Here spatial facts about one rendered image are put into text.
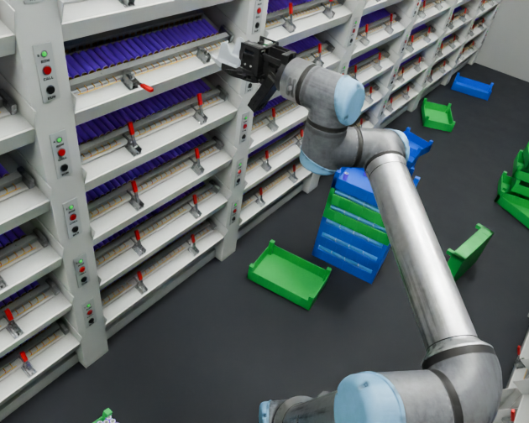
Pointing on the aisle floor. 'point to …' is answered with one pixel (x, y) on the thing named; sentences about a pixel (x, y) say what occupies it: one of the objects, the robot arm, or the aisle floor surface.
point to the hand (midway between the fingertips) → (220, 58)
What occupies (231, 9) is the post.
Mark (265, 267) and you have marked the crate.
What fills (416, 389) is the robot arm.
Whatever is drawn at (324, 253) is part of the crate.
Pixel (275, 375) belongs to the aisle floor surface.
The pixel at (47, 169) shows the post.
